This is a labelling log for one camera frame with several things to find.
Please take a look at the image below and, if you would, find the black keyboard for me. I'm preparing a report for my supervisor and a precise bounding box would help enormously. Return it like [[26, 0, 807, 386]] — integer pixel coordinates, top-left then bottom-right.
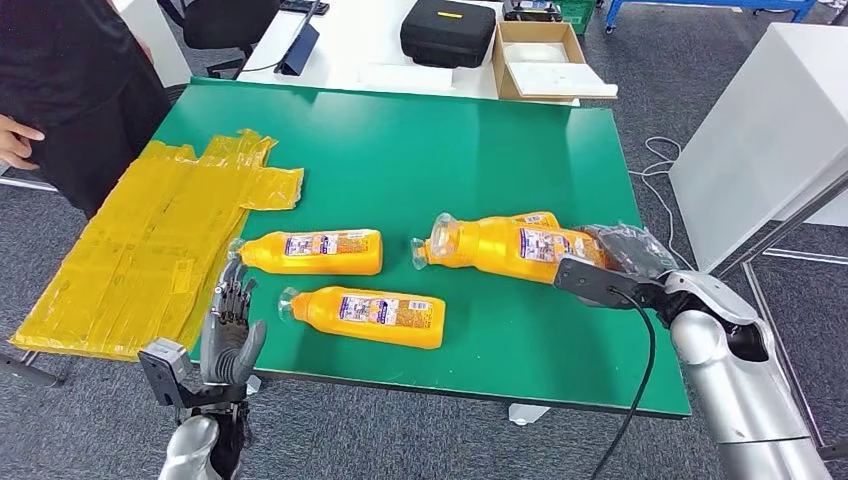
[[278, 0, 331, 17]]

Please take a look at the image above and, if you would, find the white floor bar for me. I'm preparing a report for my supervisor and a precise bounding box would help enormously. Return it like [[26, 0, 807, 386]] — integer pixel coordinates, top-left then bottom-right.
[[0, 175, 61, 195]]

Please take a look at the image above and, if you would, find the orange labelled plastic bottle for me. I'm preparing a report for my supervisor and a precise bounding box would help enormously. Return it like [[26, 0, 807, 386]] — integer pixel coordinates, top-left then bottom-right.
[[278, 286, 447, 350], [228, 228, 384, 278], [409, 210, 562, 272], [430, 213, 617, 286]]

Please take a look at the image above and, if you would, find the black tablet cable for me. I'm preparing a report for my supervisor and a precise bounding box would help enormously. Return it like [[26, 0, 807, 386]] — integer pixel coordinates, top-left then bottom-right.
[[239, 0, 321, 74]]

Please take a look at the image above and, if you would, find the white floor cable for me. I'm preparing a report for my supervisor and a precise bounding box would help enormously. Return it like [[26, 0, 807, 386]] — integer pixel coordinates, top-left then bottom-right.
[[627, 134, 697, 274]]

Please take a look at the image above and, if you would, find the black right camera cable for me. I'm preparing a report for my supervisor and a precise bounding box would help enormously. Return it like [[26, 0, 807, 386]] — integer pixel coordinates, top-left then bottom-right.
[[589, 286, 658, 480]]

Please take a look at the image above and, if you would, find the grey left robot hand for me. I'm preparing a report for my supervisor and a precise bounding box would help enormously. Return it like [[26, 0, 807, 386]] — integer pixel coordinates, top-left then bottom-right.
[[198, 256, 269, 389]]

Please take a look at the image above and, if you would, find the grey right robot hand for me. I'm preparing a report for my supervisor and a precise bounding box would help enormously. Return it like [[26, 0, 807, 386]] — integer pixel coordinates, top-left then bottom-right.
[[572, 223, 680, 283]]

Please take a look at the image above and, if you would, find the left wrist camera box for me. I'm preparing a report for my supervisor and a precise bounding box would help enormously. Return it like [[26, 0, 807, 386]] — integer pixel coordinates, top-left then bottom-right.
[[137, 337, 250, 411]]

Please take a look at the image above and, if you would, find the white panel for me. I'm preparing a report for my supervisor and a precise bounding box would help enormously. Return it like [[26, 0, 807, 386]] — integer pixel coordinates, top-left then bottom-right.
[[109, 0, 195, 89]]

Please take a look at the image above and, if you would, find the dark tablet screen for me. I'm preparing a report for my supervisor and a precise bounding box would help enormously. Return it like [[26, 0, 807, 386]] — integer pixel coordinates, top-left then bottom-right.
[[273, 23, 321, 77]]

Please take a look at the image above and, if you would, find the black carrying case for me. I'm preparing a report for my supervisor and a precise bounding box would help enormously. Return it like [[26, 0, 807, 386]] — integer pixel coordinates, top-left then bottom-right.
[[399, 0, 498, 70]]

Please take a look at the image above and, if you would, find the white foam insert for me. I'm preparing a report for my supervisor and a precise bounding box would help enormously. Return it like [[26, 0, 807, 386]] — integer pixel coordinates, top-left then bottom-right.
[[506, 40, 619, 99]]

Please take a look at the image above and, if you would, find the white cabinet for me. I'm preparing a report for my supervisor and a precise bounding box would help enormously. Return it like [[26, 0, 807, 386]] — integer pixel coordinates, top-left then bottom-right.
[[667, 21, 848, 274]]

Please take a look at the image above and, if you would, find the blue metal rack frame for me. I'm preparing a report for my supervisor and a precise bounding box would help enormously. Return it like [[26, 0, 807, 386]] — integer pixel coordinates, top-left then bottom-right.
[[602, 0, 821, 36]]

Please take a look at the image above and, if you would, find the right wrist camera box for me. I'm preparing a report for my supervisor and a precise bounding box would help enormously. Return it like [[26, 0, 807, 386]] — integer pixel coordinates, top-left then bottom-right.
[[553, 256, 667, 313]]

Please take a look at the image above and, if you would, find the yellow plastic sheet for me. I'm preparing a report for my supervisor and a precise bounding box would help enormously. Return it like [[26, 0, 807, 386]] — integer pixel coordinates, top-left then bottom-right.
[[9, 127, 306, 364]]

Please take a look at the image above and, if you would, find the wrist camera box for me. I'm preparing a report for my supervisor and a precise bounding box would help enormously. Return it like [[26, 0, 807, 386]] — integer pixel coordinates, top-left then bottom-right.
[[553, 256, 667, 313], [137, 337, 250, 411]]

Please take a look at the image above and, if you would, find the black office chair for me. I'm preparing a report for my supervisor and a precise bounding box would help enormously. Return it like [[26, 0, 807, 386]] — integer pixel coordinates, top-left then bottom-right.
[[157, 0, 283, 81]]

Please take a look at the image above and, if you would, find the grey metal stand frame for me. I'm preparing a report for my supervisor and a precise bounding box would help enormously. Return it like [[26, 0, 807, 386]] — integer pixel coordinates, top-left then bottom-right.
[[712, 168, 848, 465]]

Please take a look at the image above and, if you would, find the brown cardboard box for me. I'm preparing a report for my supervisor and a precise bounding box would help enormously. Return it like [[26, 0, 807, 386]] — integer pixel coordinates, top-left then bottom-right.
[[491, 19, 619, 104]]

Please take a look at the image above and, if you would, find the person's hand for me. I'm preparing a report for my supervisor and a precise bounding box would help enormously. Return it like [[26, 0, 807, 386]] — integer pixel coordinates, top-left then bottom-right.
[[0, 113, 46, 172]]

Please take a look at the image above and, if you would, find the dark metal bar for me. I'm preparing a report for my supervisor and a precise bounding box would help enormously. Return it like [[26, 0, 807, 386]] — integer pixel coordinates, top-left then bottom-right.
[[0, 351, 68, 390]]

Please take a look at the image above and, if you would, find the person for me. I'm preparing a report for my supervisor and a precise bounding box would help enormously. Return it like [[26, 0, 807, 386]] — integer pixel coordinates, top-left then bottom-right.
[[0, 0, 175, 220]]

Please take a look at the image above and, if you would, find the green plastic crate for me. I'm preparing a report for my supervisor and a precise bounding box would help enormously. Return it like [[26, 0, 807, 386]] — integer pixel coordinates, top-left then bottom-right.
[[555, 0, 598, 36]]

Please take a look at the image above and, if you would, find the white table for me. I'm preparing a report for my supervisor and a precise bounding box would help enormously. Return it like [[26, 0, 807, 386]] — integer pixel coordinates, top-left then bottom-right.
[[237, 0, 583, 107]]

